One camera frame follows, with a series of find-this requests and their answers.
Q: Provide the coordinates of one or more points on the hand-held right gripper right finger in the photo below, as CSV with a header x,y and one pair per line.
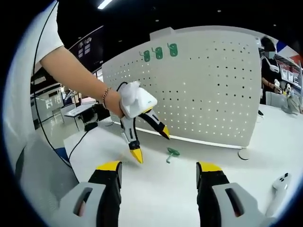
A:
x,y
209,189

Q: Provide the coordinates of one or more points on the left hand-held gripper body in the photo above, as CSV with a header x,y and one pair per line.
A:
x,y
139,101

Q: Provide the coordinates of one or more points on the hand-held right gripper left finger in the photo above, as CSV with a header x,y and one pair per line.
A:
x,y
106,189

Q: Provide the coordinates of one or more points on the white perforated mounting plate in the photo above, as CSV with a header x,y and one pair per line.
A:
x,y
201,94

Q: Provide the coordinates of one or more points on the person's left hand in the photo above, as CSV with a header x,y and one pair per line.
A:
x,y
114,104

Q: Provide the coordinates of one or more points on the white side table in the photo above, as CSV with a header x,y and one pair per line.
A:
x,y
78,110

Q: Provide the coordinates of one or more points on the grey mesh chair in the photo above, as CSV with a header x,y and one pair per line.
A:
x,y
42,170

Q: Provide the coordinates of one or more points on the white game controller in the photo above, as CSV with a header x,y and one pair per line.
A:
x,y
282,180

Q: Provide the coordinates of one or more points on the small black device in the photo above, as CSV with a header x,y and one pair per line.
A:
x,y
261,113

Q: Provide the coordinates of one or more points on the white ceiling light strip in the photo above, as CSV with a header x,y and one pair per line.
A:
x,y
104,4

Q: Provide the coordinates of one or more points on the person's white shirt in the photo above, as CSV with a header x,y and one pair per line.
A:
x,y
47,35

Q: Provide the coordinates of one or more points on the large black wall screen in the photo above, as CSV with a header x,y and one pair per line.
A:
x,y
92,52

